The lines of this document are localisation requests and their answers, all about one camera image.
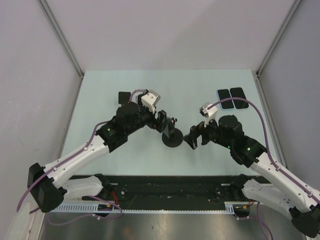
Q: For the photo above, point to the aluminium corner post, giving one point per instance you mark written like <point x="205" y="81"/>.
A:
<point x="54" y="24"/>
<point x="279" y="35"/>

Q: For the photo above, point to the black folding phone stand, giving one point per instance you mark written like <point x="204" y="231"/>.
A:
<point x="124" y="97"/>

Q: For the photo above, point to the left aluminium corner post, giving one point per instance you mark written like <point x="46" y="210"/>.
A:
<point x="54" y="24"/>

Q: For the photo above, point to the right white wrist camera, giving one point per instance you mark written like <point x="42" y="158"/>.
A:
<point x="209" y="112"/>

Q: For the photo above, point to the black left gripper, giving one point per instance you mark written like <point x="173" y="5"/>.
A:
<point x="159" y="125"/>

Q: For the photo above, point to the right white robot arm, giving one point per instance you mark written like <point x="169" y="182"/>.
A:
<point x="288" y="195"/>

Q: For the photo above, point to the white slotted cable duct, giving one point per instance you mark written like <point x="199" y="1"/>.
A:
<point x="95" y="207"/>

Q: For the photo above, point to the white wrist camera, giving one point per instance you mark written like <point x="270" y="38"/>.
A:
<point x="148" y="99"/>
<point x="209" y="112"/>

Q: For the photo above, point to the right aluminium corner post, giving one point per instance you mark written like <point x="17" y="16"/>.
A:
<point x="279" y="35"/>

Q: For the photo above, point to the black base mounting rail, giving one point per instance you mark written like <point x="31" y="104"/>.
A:
<point x="173" y="192"/>

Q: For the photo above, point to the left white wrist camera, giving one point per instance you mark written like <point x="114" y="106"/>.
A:
<point x="148" y="99"/>

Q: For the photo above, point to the black smartphone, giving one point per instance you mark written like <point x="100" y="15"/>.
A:
<point x="238" y="92"/>

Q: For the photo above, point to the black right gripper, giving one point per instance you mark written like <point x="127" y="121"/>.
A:
<point x="196" y="131"/>

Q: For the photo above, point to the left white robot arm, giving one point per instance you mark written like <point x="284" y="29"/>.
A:
<point x="51" y="184"/>

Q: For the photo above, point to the black round-base phone holder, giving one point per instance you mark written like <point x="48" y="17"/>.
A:
<point x="176" y="137"/>

